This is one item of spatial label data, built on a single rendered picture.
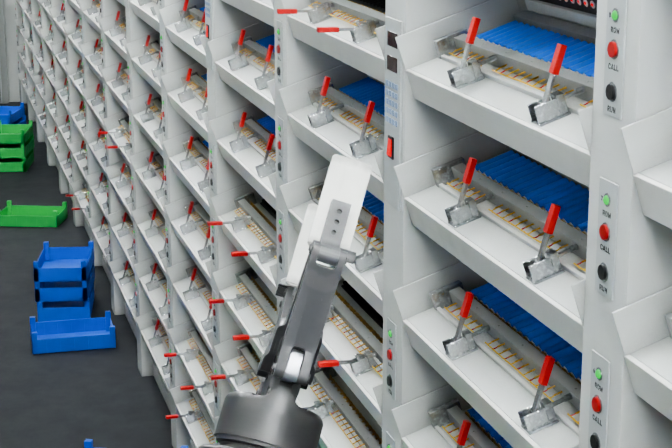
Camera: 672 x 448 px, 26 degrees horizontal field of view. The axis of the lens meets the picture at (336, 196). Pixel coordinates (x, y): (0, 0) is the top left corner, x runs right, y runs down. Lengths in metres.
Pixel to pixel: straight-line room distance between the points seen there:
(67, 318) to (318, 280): 4.77
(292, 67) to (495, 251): 1.02
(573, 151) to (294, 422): 0.64
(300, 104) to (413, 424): 0.79
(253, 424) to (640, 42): 0.60
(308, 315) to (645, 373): 0.55
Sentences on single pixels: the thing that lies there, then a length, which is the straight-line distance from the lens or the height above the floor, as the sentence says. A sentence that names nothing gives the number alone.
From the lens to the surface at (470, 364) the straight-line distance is 2.00.
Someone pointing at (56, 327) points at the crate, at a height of 0.03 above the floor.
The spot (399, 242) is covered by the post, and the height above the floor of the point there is 1.23.
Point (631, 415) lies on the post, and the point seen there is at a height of 1.24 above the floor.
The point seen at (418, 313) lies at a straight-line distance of 2.19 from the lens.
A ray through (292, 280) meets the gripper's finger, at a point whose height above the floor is 1.47.
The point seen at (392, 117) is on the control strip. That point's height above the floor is 1.41.
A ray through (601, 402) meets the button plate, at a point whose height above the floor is 1.24.
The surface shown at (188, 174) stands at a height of 0.93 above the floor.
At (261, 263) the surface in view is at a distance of 3.13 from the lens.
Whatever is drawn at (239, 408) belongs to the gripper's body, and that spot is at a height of 1.42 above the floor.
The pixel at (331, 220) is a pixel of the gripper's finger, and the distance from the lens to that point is 1.03.
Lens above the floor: 1.81
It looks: 14 degrees down
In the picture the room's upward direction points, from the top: straight up
